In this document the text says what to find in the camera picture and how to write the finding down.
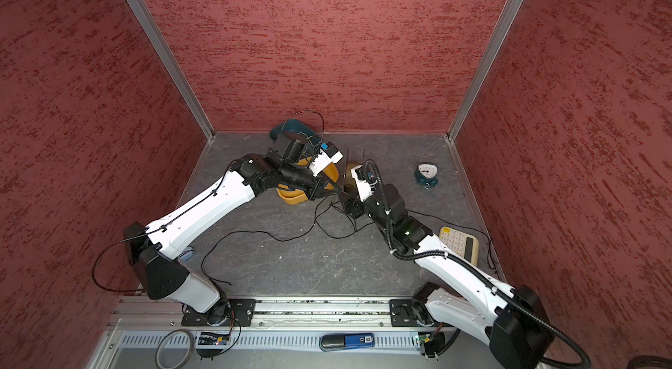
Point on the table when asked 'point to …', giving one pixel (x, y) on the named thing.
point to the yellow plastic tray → (293, 197)
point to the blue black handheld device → (337, 342)
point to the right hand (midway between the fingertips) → (345, 191)
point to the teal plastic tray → (297, 127)
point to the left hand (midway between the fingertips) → (336, 195)
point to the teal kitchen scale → (426, 173)
